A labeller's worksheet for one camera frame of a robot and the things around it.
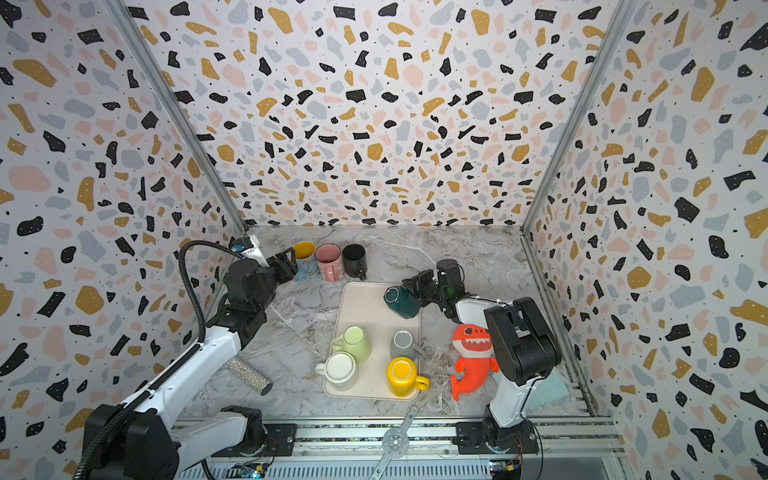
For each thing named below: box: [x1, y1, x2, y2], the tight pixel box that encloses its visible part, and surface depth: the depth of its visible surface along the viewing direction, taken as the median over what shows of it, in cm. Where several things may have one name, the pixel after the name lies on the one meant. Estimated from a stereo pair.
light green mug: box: [330, 325, 372, 364], surface depth 83 cm
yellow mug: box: [386, 356, 431, 397], surface depth 78 cm
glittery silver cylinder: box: [223, 356, 273, 396], surface depth 82 cm
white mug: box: [314, 352, 356, 384], surface depth 80 cm
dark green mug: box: [383, 285, 421, 319], surface depth 91 cm
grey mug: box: [390, 329, 417, 359], surface depth 83 cm
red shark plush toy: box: [452, 324, 500, 401], surface depth 84 cm
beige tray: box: [322, 282, 422, 401], surface depth 84 cm
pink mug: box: [315, 242, 343, 283], surface depth 102 cm
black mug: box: [342, 243, 367, 280], surface depth 105 cm
